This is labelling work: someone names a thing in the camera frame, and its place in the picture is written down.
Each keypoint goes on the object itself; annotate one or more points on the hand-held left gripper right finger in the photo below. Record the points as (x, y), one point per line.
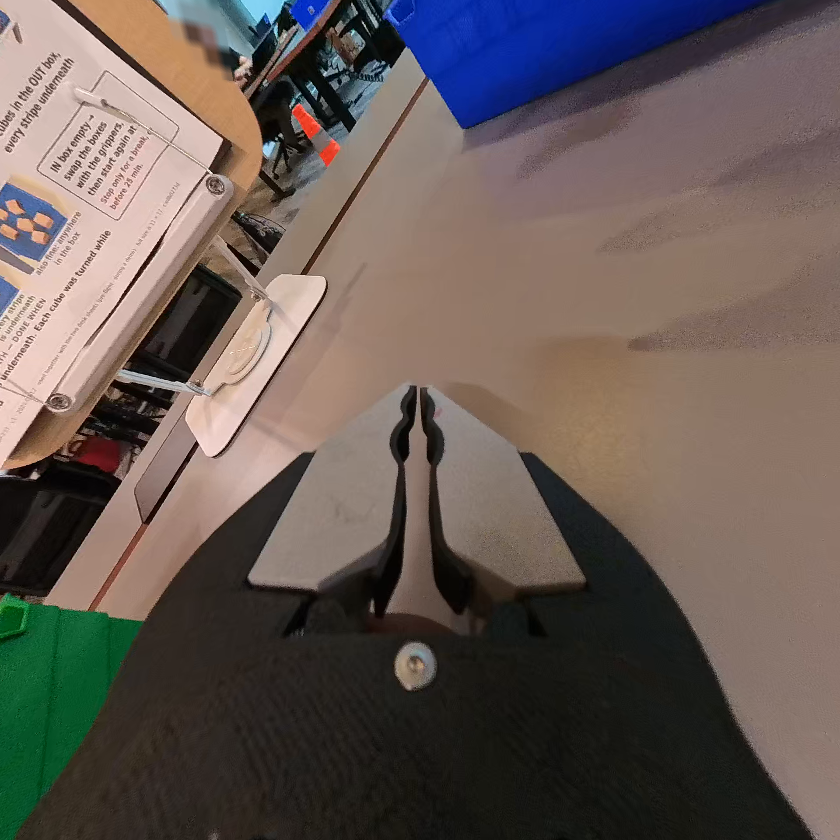
(505, 525)

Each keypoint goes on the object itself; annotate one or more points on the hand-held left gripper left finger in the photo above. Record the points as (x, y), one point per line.
(328, 525)

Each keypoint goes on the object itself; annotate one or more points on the green plastic bin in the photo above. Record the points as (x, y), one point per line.
(52, 709)

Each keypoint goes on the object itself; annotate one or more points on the blue plastic bin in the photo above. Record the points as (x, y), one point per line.
(558, 52)

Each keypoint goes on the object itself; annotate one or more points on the orange striped traffic cone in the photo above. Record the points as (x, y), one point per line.
(318, 138)

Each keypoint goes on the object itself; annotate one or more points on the instruction sheet on stand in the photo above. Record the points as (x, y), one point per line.
(249, 131)

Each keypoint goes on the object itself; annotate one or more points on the printed instruction sheet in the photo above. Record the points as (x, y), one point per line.
(85, 197)

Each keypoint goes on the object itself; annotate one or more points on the brown background desk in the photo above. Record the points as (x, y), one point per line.
(302, 52)

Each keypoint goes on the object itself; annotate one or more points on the blue storage crate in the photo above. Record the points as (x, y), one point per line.
(315, 10)

